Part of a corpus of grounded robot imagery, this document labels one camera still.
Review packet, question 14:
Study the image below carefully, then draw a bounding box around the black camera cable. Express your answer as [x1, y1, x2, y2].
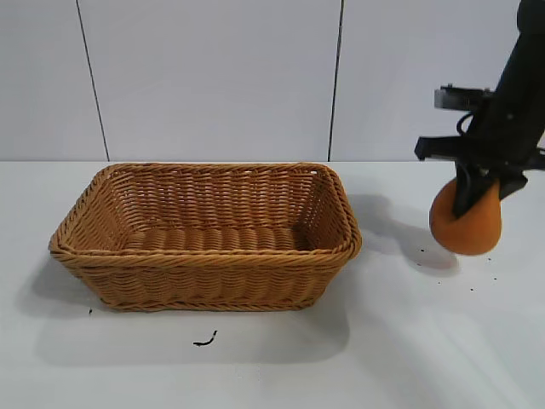
[456, 109, 476, 135]

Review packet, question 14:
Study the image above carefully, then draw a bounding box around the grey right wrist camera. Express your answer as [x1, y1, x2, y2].
[433, 85, 497, 113]

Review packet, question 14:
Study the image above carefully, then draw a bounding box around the woven wicker basket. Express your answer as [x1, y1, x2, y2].
[48, 161, 364, 314]

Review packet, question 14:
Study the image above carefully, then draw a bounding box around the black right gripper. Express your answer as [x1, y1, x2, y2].
[415, 100, 545, 221]

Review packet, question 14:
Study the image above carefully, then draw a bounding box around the orange fruit with knob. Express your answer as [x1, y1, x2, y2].
[428, 178, 504, 257]

